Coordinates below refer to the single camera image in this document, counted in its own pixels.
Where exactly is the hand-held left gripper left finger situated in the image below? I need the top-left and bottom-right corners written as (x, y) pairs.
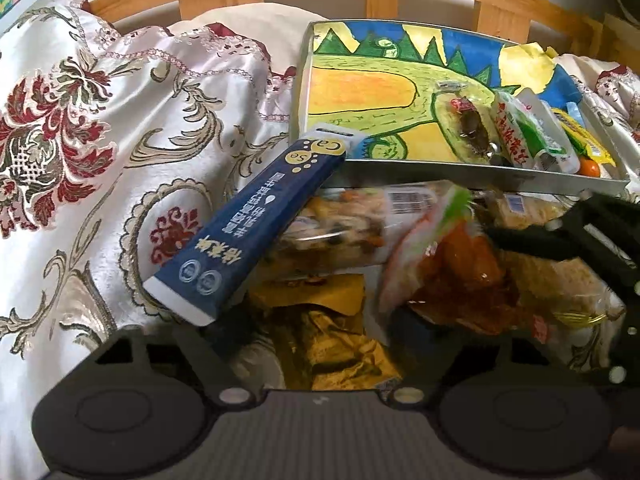
top-left (87, 322), bottom-right (261, 407)

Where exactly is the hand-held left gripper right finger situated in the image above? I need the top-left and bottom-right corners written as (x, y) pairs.
top-left (387, 305), bottom-right (586, 404)

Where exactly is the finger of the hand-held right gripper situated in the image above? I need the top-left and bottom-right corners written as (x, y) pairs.
top-left (560, 190), bottom-right (640, 248)
top-left (482, 222), bottom-right (586, 263)

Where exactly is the rice cracker packet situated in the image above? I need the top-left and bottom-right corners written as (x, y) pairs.
top-left (475, 192), bottom-right (626, 331)

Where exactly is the orange spicy snack packet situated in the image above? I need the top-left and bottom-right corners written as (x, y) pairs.
top-left (377, 185), bottom-right (551, 338)

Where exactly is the yellow snack packet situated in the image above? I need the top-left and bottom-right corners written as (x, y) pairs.
top-left (550, 107), bottom-right (618, 168)

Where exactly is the gold foil packet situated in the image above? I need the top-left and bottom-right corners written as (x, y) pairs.
top-left (247, 272), bottom-right (406, 391)

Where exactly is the grey metal tray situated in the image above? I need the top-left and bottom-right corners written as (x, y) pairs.
top-left (290, 20), bottom-right (632, 196)

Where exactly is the green white snack packet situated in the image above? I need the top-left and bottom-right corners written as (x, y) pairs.
top-left (492, 87), bottom-right (581, 173)

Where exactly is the dark candy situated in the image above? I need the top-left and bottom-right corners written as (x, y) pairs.
top-left (447, 97), bottom-right (508, 167)

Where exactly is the mixed nut snack packet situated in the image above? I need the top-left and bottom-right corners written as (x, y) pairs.
top-left (260, 182), bottom-right (473, 273)

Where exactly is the navy blue stick packet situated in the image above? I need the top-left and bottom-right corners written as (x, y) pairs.
top-left (142, 127), bottom-right (361, 328)

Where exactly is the dinosaur drawing paper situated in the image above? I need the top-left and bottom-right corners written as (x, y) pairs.
top-left (305, 22), bottom-right (586, 163)

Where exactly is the floral satin blanket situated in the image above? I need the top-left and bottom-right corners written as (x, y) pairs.
top-left (0, 0), bottom-right (640, 461)

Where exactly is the cream pillow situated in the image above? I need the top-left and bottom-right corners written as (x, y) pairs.
top-left (165, 5), bottom-right (331, 81)

